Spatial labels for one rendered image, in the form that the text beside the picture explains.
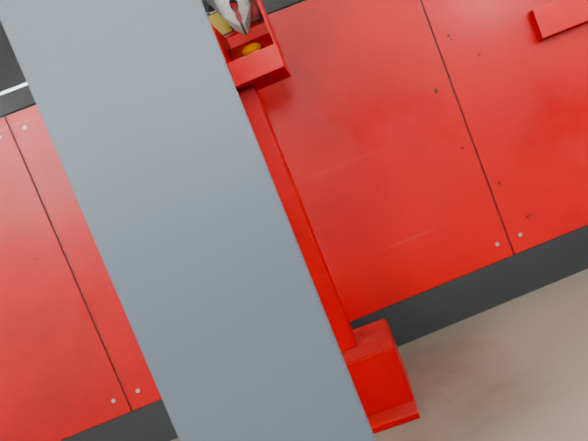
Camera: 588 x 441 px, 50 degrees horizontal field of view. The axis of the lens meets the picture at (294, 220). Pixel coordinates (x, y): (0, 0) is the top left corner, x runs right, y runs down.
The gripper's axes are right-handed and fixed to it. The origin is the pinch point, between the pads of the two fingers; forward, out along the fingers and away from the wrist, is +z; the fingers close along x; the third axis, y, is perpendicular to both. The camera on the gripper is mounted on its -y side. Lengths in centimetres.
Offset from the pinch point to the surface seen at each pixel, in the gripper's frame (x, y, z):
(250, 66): 0.9, -6.6, 7.6
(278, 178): 4.2, -3.4, 28.6
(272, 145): 2.9, -2.9, 22.3
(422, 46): -34.8, 29.6, 15.6
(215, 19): 5.2, 9.7, -4.7
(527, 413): -21, -31, 74
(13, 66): 79, 82, -28
